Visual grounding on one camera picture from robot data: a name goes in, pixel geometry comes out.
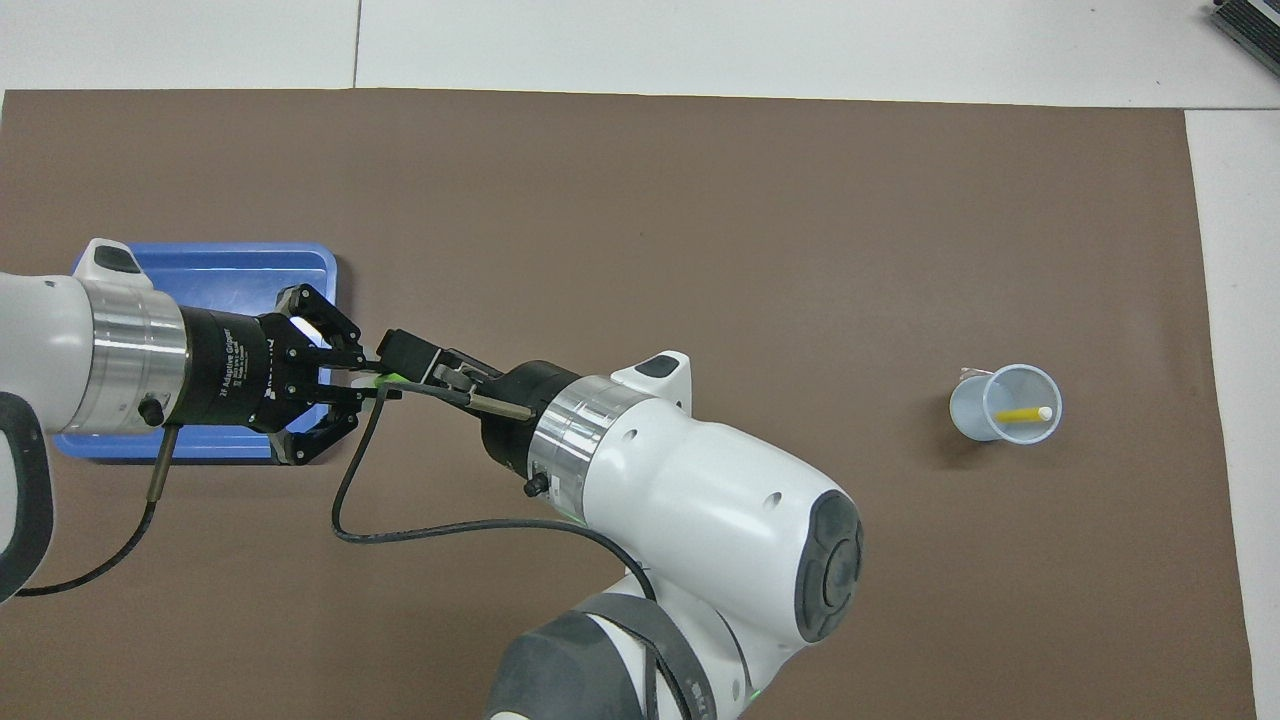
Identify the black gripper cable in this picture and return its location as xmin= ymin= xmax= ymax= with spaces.
xmin=15 ymin=425 xmax=181 ymax=598
xmin=332 ymin=380 xmax=661 ymax=601

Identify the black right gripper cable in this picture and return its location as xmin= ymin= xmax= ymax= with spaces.
xmin=332 ymin=380 xmax=661 ymax=601

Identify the dark grey ribbed device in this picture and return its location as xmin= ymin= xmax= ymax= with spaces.
xmin=1208 ymin=0 xmax=1280 ymax=63

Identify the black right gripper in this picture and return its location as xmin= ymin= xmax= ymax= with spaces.
xmin=380 ymin=328 xmax=581 ymax=476

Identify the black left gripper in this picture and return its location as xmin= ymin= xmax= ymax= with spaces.
xmin=175 ymin=284 xmax=401 ymax=466

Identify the translucent plastic cup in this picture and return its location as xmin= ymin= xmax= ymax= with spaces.
xmin=948 ymin=363 xmax=1063 ymax=445

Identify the brown table mat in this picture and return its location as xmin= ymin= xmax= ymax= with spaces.
xmin=0 ymin=88 xmax=1257 ymax=720

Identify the blue plastic tray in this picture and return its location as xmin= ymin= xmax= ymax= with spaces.
xmin=52 ymin=242 xmax=339 ymax=463

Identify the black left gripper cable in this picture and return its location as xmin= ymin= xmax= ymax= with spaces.
xmin=15 ymin=425 xmax=181 ymax=598

